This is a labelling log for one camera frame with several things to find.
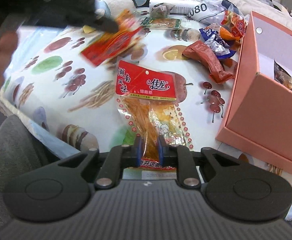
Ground red orange noodle snack packet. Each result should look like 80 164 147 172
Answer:
115 60 194 171

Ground red yellow snack packet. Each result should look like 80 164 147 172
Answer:
80 9 143 67

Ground grey black snack bag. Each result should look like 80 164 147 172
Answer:
150 3 175 18

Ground fruit print tablecloth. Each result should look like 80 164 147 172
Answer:
0 6 292 221

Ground white blue plush penguin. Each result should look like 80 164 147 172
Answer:
94 0 147 33

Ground long red sausage packet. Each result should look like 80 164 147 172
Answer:
182 40 235 85

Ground pink cardboard box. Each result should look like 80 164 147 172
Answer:
216 12 292 174

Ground blue white snack packet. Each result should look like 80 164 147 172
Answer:
199 23 236 60

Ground green bordered tofu snack packet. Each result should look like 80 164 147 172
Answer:
139 17 182 30

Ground snack packet inside box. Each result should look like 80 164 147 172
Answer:
274 61 292 91

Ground red orange small snack packets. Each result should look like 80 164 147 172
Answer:
219 10 247 50

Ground white cylindrical tube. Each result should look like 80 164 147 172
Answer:
149 0 199 15

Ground white plastic bag 2080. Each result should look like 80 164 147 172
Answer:
179 0 244 25

